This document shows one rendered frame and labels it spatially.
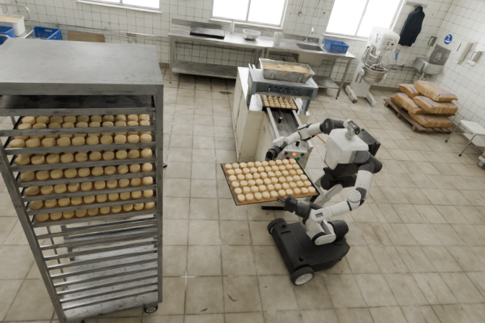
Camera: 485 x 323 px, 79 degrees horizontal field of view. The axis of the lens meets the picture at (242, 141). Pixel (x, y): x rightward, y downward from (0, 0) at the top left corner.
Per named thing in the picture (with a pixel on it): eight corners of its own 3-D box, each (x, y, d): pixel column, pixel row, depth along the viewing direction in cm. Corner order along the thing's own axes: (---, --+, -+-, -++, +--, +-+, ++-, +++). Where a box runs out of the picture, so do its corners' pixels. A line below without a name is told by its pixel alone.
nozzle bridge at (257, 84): (244, 96, 350) (249, 68, 331) (302, 102, 362) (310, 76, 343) (247, 109, 323) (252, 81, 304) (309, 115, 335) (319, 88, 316)
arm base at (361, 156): (361, 171, 204) (371, 157, 203) (375, 178, 192) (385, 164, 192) (348, 161, 197) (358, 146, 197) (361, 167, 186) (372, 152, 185)
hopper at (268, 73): (256, 70, 331) (258, 58, 323) (304, 76, 340) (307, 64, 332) (260, 81, 307) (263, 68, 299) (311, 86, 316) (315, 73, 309)
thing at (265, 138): (251, 169, 373) (265, 106, 324) (277, 170, 379) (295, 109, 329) (259, 211, 316) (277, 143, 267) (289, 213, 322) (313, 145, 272)
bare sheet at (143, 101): (150, 75, 160) (150, 72, 159) (155, 112, 130) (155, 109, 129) (17, 72, 140) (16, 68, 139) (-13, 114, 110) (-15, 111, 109)
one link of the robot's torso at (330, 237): (322, 226, 284) (326, 217, 277) (333, 244, 269) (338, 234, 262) (303, 229, 277) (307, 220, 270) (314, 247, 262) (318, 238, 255)
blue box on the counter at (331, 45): (328, 51, 559) (330, 43, 551) (322, 46, 583) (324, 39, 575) (347, 53, 568) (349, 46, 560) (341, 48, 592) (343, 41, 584)
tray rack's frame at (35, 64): (156, 250, 256) (154, 44, 157) (162, 310, 217) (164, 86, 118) (73, 264, 235) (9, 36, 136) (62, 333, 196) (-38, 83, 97)
